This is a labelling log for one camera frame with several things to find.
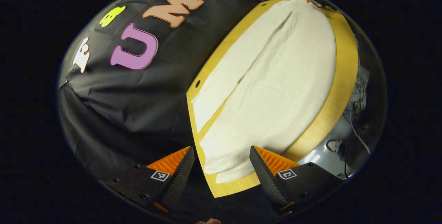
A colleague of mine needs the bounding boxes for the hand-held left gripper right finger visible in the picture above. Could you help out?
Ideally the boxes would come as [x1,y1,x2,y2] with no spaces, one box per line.
[249,145,345,215]

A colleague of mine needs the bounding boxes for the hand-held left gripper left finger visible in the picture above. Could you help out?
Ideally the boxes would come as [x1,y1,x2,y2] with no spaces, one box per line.
[103,146,195,214]

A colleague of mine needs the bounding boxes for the cream white jeans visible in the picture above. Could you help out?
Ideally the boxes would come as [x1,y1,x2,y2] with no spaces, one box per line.
[192,0,337,184]

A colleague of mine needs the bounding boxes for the black backdrop cloth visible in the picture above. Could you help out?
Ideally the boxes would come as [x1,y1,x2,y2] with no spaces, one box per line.
[58,0,311,223]

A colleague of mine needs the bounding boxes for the tangle of thin cables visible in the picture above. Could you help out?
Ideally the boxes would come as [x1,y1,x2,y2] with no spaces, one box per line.
[342,74,372,179]

